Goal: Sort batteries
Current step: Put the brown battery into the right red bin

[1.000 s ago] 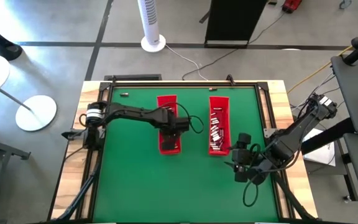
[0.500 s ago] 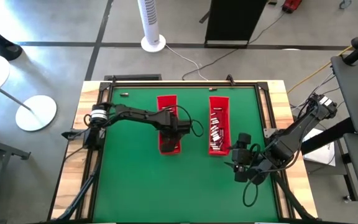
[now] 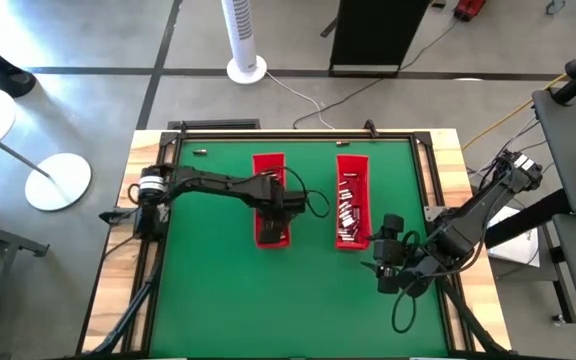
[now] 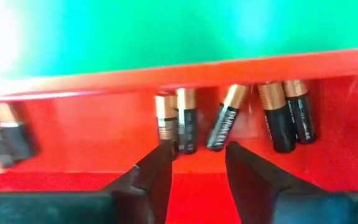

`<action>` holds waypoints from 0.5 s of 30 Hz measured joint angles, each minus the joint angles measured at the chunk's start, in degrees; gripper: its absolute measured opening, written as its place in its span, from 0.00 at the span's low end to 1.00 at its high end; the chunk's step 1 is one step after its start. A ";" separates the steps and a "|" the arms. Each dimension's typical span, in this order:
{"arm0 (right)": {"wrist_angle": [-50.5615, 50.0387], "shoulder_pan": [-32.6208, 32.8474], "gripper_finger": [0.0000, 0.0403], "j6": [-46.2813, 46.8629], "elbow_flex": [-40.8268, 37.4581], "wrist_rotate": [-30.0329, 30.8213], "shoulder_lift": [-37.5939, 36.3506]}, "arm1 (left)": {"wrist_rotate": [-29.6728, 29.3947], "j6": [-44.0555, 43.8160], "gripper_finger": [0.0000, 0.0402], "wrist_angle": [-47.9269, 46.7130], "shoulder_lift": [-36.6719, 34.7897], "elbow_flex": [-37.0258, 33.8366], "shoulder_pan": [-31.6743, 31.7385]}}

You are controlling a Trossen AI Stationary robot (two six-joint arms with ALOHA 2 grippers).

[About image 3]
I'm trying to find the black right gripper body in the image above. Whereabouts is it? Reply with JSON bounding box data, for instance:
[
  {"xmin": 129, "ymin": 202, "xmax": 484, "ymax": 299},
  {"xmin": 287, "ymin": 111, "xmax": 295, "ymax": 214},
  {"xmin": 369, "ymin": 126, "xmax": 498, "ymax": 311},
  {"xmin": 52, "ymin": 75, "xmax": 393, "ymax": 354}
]
[{"xmin": 370, "ymin": 213, "xmax": 419, "ymax": 296}]

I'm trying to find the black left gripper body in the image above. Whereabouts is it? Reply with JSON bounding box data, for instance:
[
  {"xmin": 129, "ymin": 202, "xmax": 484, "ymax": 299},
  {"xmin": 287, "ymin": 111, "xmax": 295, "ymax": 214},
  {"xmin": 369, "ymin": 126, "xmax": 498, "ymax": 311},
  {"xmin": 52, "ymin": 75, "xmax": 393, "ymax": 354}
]
[{"xmin": 256, "ymin": 187, "xmax": 309, "ymax": 246}]

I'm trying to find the red plastic bin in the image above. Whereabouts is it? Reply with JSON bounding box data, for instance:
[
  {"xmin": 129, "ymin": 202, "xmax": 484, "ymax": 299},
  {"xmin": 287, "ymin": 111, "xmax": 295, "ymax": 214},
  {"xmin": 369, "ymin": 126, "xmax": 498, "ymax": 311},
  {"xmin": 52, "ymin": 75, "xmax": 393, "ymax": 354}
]
[
  {"xmin": 334, "ymin": 153, "xmax": 373, "ymax": 252},
  {"xmin": 252, "ymin": 152, "xmax": 292, "ymax": 250}
]

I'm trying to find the green table mat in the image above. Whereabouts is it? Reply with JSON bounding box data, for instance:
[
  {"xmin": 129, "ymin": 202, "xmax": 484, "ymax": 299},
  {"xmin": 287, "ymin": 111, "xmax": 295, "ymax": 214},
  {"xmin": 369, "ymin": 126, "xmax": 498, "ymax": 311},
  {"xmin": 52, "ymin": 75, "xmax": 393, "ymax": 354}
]
[{"xmin": 148, "ymin": 135, "xmax": 450, "ymax": 357}]

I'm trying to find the black diagonal bar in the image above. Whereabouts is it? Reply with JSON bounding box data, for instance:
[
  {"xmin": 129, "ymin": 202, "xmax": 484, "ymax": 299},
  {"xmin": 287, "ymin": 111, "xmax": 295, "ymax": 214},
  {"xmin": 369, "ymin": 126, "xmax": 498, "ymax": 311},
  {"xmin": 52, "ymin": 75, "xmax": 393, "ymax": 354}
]
[{"xmin": 485, "ymin": 188, "xmax": 572, "ymax": 250}]

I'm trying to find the white tower fan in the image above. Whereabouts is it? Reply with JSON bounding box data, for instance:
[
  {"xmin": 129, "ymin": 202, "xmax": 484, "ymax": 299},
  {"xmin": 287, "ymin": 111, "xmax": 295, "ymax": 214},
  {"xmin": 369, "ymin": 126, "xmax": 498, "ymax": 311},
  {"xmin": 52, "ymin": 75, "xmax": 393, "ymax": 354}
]
[{"xmin": 220, "ymin": 0, "xmax": 269, "ymax": 85}]

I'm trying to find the black cabinet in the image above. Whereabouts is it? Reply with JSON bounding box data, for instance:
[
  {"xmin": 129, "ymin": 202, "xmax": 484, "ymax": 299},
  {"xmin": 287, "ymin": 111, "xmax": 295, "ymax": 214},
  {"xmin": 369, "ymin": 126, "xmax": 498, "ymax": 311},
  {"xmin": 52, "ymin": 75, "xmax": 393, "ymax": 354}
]
[{"xmin": 328, "ymin": 0, "xmax": 432, "ymax": 79}]

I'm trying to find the red floor device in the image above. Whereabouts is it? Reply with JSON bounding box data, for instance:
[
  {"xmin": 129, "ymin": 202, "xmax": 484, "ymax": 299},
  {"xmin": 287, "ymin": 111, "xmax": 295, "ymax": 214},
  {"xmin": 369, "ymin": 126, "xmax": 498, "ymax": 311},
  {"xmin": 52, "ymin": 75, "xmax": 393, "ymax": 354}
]
[{"xmin": 454, "ymin": 0, "xmax": 488, "ymax": 23}]

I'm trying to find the grey metal stand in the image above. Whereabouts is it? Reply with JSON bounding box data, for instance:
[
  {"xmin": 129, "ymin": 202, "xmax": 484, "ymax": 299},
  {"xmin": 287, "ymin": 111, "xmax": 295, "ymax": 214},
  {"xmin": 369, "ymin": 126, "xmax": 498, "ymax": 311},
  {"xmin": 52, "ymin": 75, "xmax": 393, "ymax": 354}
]
[{"xmin": 0, "ymin": 199, "xmax": 50, "ymax": 360}]

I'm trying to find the black curved stand leg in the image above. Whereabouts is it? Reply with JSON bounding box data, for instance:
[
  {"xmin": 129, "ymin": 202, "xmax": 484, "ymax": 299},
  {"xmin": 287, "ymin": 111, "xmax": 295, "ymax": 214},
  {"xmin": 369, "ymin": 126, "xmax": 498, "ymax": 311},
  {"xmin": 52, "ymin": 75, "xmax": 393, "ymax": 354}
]
[{"xmin": 0, "ymin": 25, "xmax": 38, "ymax": 99}]

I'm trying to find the white floor cable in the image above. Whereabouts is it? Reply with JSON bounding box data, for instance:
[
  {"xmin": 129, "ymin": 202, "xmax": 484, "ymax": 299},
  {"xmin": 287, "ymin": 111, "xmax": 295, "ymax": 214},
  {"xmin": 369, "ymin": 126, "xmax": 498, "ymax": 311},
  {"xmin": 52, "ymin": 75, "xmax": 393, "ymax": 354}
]
[{"xmin": 266, "ymin": 71, "xmax": 335, "ymax": 130}]

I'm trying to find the black floor cable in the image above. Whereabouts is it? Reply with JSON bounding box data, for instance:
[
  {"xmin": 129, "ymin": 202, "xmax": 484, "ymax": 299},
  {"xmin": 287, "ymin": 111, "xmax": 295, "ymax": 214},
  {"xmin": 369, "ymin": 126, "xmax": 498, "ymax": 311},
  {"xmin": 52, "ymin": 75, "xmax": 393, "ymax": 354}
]
[{"xmin": 291, "ymin": 19, "xmax": 459, "ymax": 130}]

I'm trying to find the thin black cable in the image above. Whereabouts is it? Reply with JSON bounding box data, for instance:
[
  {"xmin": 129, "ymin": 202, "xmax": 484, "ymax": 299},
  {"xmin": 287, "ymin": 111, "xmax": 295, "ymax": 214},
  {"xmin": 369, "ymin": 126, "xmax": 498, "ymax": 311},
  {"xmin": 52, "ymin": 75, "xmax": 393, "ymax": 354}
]
[{"xmin": 467, "ymin": 119, "xmax": 542, "ymax": 176}]

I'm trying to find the yellow floor cable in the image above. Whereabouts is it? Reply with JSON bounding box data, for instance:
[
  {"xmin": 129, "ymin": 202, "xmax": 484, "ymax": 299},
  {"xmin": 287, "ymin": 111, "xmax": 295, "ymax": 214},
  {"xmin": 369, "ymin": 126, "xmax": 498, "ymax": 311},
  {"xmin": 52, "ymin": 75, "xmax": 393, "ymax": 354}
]
[{"xmin": 462, "ymin": 52, "xmax": 576, "ymax": 151}]

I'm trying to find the white round pedestal table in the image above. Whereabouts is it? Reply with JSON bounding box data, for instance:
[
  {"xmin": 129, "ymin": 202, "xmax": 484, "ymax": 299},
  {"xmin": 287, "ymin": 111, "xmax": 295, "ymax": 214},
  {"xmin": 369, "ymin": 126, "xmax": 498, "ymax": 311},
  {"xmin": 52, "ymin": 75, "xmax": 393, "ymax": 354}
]
[{"xmin": 0, "ymin": 82, "xmax": 93, "ymax": 212}]

